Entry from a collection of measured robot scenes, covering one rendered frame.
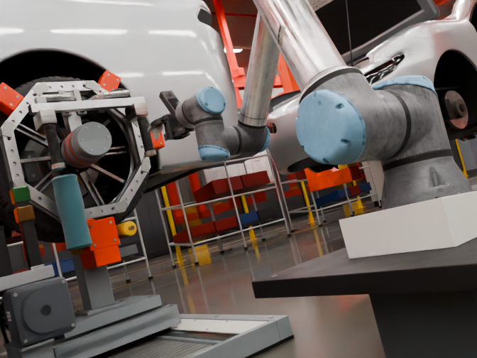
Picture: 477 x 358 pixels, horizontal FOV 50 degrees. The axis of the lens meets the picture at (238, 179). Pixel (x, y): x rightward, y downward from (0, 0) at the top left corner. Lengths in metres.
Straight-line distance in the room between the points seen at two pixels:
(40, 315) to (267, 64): 1.01
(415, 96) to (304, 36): 0.27
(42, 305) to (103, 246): 0.40
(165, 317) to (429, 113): 1.36
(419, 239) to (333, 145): 0.25
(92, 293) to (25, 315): 0.50
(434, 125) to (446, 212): 0.23
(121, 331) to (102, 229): 0.39
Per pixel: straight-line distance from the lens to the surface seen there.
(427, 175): 1.12
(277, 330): 1.79
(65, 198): 1.85
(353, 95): 1.03
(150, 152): 1.89
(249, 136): 1.57
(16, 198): 1.39
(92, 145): 1.90
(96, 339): 2.01
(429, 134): 1.14
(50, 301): 1.70
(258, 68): 1.51
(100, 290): 2.15
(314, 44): 1.12
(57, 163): 1.76
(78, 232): 1.84
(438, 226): 1.02
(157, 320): 2.10
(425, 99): 1.16
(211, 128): 1.51
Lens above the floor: 0.45
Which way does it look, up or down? 4 degrees up
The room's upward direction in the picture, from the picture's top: 14 degrees counter-clockwise
